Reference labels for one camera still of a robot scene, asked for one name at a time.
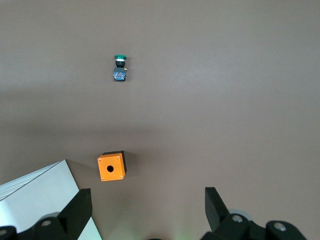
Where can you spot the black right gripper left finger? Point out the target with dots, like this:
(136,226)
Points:
(72,215)

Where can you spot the white drawer cabinet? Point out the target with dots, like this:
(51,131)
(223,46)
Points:
(37,195)

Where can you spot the green mushroom push button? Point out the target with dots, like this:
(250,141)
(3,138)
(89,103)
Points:
(119,75)

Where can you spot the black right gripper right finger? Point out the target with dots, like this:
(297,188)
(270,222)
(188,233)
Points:
(220,220)

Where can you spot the orange push button box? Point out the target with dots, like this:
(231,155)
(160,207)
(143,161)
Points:
(103,170)

